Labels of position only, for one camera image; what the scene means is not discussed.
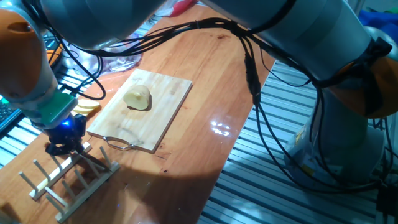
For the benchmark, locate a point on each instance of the steel cleaver knife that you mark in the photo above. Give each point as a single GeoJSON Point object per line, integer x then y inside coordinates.
{"type": "Point", "coordinates": [96, 161]}

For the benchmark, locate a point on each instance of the clear plastic bag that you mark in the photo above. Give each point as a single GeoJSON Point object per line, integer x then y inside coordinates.
{"type": "Point", "coordinates": [118, 62]}

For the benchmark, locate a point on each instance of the green wrist mount plate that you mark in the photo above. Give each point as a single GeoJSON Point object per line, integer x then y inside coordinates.
{"type": "Point", "coordinates": [57, 107]}

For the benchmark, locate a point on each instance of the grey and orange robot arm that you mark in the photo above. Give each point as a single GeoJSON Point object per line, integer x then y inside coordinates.
{"type": "Point", "coordinates": [311, 31]}

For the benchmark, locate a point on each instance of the white shopping bag red print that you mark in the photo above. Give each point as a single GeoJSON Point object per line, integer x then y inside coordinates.
{"type": "Point", "coordinates": [183, 6]}

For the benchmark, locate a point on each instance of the blue plastic bag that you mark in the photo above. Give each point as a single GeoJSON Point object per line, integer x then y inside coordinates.
{"type": "Point", "coordinates": [379, 21]}

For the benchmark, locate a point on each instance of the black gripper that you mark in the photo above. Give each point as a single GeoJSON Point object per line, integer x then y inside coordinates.
{"type": "Point", "coordinates": [63, 133]}

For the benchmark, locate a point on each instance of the black computer keyboard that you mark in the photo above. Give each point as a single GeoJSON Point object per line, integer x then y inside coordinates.
{"type": "Point", "coordinates": [7, 115]}

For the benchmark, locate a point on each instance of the wooden peg dish rack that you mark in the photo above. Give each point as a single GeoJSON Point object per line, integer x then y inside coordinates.
{"type": "Point", "coordinates": [84, 193]}

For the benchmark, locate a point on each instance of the wooden cutting board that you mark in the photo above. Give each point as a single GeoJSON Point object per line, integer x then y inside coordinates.
{"type": "Point", "coordinates": [149, 124]}

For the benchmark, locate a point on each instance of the halved potato chunk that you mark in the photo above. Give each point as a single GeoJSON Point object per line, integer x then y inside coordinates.
{"type": "Point", "coordinates": [138, 98]}

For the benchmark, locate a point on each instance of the orange and grey teach pendant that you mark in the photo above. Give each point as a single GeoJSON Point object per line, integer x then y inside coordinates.
{"type": "Point", "coordinates": [54, 56]}

